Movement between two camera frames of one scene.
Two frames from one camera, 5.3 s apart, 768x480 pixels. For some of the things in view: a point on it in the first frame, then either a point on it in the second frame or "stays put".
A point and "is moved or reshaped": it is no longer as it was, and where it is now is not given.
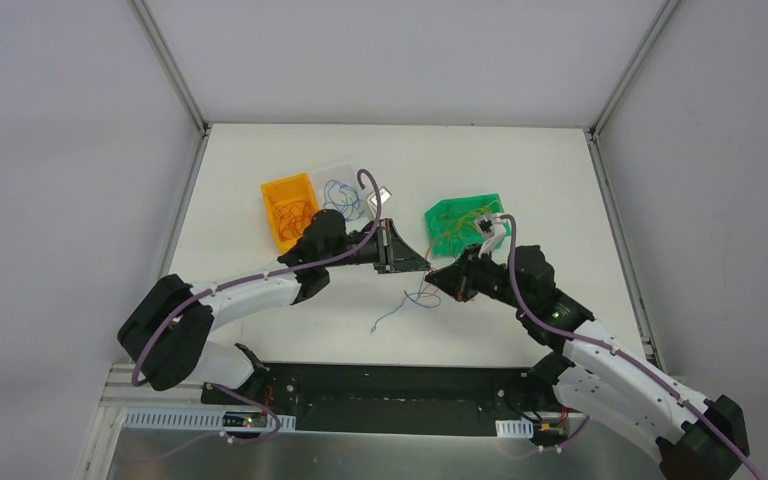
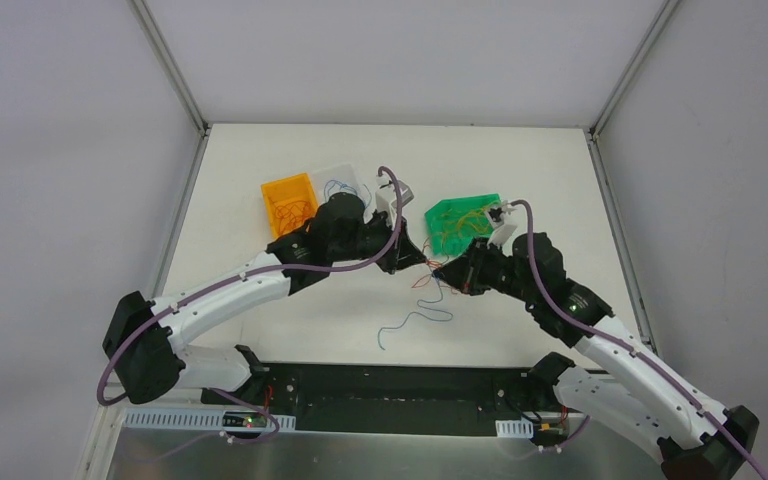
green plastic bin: [451, 227] stays put
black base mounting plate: [442, 400] stays put
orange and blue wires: [423, 297] is moved or reshaped
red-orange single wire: [294, 217] stays put
